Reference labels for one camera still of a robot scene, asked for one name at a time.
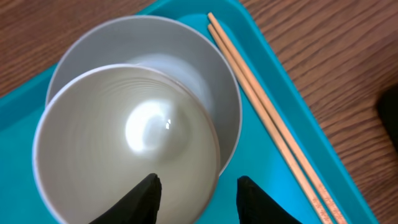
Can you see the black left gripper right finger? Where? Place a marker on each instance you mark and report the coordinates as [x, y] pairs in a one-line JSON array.
[[254, 206]]

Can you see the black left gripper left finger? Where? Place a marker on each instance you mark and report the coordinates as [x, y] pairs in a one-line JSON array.
[[140, 205]]

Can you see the white cup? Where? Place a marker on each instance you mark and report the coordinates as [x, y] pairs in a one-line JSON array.
[[114, 126]]

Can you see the teal plastic serving tray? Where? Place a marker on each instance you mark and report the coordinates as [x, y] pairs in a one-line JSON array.
[[255, 156]]

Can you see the grey ceramic bowl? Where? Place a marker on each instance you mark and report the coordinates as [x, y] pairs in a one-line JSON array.
[[172, 48]]

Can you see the black rectangular tray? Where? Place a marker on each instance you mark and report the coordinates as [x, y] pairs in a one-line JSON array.
[[387, 109]]

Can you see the wooden chopstick inner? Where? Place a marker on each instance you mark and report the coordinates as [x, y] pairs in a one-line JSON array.
[[267, 127]]

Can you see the wooden chopstick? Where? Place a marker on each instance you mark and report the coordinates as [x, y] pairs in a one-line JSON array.
[[267, 127], [280, 121]]

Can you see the wooden chopstick outer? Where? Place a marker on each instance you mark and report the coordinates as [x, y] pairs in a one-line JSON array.
[[280, 121]]

